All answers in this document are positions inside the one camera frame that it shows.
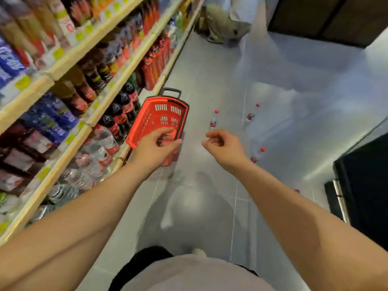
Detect dark wooden cabinet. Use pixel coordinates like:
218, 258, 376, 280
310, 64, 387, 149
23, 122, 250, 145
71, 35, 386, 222
268, 0, 388, 49

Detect row of red drink bottles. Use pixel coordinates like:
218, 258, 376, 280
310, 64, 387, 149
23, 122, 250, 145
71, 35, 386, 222
142, 33, 174, 92

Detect person's left hand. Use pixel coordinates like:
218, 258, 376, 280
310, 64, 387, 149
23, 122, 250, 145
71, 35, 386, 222
132, 127, 183, 179

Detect wooden store shelves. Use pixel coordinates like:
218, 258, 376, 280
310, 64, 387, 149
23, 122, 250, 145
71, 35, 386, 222
0, 0, 207, 247

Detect person's right forearm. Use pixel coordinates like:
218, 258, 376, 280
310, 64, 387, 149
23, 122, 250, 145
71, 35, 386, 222
238, 163, 388, 291

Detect row of brown tea bottles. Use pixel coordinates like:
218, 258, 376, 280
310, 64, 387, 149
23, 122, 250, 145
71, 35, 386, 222
50, 48, 107, 117

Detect black red label bottle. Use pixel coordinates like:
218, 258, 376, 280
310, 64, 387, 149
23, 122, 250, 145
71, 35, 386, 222
62, 0, 80, 28
77, 0, 93, 22

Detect red shopping basket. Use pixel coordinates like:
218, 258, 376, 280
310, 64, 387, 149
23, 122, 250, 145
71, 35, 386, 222
125, 87, 190, 167

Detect person's right hand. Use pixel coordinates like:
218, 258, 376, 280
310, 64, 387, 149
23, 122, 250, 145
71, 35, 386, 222
201, 129, 251, 177

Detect brown cardboard box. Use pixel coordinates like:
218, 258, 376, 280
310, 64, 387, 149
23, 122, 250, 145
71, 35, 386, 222
196, 15, 210, 33

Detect person's left forearm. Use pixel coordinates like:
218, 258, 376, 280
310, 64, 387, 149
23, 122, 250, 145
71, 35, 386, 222
0, 165, 149, 291

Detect row of mixed colour drinks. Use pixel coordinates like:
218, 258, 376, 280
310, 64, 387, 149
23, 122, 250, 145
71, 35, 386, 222
163, 0, 207, 59

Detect white label drink bottle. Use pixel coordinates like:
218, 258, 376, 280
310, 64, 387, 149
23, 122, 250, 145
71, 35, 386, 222
45, 0, 78, 48

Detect row of dark plum drinks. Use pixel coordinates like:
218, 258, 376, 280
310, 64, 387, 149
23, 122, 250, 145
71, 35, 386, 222
0, 123, 59, 195

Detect blue drink pack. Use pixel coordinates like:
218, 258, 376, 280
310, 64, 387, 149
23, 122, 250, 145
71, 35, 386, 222
0, 36, 27, 89

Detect person's white shirt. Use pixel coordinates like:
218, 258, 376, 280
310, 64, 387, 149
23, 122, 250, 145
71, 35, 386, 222
120, 253, 276, 291

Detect cola bottle red label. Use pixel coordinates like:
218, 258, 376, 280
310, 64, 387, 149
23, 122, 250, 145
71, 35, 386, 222
106, 103, 131, 137
97, 115, 125, 146
122, 83, 142, 113
115, 92, 137, 123

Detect row of orange label bottles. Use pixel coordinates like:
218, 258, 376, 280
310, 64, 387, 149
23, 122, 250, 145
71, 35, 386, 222
97, 0, 162, 77

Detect green soda bottle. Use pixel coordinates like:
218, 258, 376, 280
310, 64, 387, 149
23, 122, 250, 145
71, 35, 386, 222
127, 72, 140, 92

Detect row of yellow price tags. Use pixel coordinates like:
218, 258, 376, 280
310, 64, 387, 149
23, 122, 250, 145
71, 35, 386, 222
0, 0, 161, 232

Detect row of amber tea bottles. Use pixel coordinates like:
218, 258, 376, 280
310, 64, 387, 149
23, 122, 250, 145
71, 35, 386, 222
0, 0, 66, 69

